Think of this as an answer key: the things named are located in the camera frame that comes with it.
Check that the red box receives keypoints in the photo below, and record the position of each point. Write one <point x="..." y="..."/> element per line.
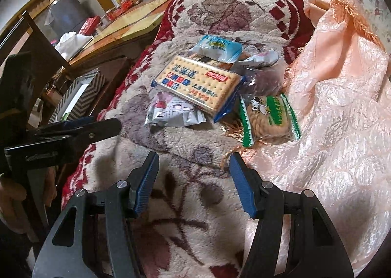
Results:
<point x="90" y="25"/>

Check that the wooden wall cabinet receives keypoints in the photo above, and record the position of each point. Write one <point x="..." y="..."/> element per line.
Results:
<point x="27" y="0"/>

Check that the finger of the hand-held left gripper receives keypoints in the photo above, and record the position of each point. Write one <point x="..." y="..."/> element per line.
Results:
<point x="100" y="131"/>
<point x="79" y="122"/>

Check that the blue white snack packet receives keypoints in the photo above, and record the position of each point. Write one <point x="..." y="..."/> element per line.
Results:
<point x="217" y="47"/>

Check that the white grey printed packet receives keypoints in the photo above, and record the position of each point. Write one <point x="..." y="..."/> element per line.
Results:
<point x="168" y="111"/>

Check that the striped cardboard box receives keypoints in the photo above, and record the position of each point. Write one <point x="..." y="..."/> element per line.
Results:
<point x="91" y="81"/>

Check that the dark wooden chair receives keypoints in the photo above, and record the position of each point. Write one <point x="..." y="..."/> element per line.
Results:
<point x="45" y="48"/>

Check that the floral plush blanket red border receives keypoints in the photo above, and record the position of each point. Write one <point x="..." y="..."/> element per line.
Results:
<point x="198" y="15"/>

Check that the wooden dining table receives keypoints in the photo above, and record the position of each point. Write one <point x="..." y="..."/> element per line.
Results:
<point x="131" y="24"/>

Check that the white tissue bundle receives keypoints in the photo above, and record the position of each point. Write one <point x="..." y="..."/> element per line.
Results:
<point x="73" y="44"/>

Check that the red plush toy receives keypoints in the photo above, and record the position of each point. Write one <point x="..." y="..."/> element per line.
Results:
<point x="126" y="1"/>

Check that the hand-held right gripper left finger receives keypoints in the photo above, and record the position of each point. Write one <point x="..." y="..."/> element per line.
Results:
<point x="146" y="183"/>

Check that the green biscuit packet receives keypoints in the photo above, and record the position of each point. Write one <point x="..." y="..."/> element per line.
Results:
<point x="268" y="116"/>

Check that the person's left hand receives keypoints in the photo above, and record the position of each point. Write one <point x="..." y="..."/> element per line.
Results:
<point x="12" y="192"/>

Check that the large cracker packet blue edges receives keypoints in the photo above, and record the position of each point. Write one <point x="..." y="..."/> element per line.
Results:
<point x="195" y="82"/>

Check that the clear plastic bag brown snacks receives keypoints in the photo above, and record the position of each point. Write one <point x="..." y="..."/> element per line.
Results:
<point x="265" y="81"/>

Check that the pink fringed bedspread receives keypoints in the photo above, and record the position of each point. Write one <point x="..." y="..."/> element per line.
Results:
<point x="336" y="113"/>

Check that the white pink snack packet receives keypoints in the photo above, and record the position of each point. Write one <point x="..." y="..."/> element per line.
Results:
<point x="259" y="58"/>

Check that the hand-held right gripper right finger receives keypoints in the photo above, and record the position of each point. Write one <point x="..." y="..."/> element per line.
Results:
<point x="241" y="186"/>

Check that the glass jar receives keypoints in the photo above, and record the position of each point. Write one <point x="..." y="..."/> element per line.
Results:
<point x="107" y="19"/>

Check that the grey refrigerator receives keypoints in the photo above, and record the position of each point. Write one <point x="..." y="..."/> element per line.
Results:
<point x="67" y="12"/>

